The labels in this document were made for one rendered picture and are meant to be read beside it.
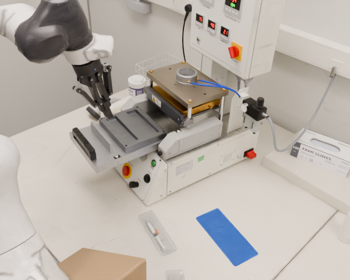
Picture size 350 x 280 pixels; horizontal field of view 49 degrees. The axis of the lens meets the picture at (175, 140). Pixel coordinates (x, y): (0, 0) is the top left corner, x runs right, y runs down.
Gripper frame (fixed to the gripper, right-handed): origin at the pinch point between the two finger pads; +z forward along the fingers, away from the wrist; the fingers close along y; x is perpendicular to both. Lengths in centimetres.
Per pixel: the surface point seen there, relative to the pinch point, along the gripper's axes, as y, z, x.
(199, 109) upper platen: -28.6, 19.3, 10.6
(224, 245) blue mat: -1, 40, 43
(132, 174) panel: 0.5, 36.2, 0.0
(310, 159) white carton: -54, 50, 44
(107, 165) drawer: 9.1, 16.9, 4.0
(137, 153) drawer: -1.5, 19.6, 6.3
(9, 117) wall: 5, 94, -142
